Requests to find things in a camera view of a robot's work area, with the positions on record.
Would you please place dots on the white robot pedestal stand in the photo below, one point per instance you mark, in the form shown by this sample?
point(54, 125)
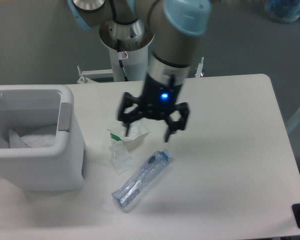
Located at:
point(128, 52)

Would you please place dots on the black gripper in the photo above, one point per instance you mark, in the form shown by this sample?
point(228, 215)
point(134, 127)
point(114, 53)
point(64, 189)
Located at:
point(157, 102)

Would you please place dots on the blue plastic bag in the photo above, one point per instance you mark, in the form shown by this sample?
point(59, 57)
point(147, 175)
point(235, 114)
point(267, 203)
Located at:
point(282, 11)

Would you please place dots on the grey trash can push button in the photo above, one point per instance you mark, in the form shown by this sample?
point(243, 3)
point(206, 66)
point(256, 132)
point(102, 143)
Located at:
point(65, 117)

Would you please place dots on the clear plastic water bottle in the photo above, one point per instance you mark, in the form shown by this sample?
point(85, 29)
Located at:
point(150, 169)

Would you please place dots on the white plastic trash can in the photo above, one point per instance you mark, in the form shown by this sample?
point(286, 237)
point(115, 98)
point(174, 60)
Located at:
point(56, 168)

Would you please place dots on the clear plastic wrapper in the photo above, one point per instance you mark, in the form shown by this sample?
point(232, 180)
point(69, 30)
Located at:
point(121, 159)

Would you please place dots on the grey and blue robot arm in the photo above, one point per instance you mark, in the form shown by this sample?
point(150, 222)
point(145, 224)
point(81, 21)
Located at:
point(176, 27)

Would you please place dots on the white trash inside can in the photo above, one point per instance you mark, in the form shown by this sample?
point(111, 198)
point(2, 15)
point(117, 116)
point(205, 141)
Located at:
point(42, 137)

